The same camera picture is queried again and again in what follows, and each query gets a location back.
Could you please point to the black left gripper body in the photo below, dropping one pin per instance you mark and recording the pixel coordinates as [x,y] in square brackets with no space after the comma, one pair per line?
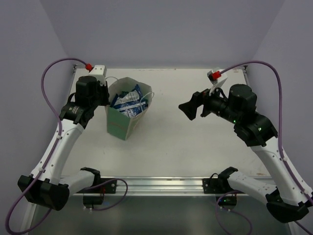
[103,95]

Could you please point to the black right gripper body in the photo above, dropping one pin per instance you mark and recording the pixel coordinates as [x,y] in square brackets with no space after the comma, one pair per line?
[219,105]

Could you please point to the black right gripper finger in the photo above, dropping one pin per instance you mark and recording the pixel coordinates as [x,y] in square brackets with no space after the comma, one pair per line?
[190,109]
[197,99]

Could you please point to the green paper gift bag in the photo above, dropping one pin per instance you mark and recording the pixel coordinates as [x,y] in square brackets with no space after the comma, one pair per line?
[118,124]

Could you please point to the blue white snack packet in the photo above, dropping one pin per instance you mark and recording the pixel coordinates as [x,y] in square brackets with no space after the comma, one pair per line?
[132,104]

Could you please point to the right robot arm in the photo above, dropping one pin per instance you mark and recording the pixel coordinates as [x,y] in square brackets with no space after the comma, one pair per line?
[285,200]

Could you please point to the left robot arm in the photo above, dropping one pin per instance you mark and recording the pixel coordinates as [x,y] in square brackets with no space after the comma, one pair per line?
[45,186]

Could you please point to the green snack packet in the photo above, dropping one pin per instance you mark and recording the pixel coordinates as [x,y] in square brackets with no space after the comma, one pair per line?
[123,93]

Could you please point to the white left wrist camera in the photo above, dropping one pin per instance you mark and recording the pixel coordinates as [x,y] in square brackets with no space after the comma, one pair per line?
[99,72]

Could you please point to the black right base bracket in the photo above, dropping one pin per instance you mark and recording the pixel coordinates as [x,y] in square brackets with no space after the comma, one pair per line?
[212,186]

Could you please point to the black base bracket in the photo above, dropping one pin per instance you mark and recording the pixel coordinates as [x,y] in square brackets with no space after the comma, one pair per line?
[212,186]
[109,188]

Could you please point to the aluminium mounting rail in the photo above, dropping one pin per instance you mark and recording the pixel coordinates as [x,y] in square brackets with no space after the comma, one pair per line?
[160,186]

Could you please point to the black left base bracket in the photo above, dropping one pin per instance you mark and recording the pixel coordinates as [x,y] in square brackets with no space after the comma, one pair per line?
[109,188]

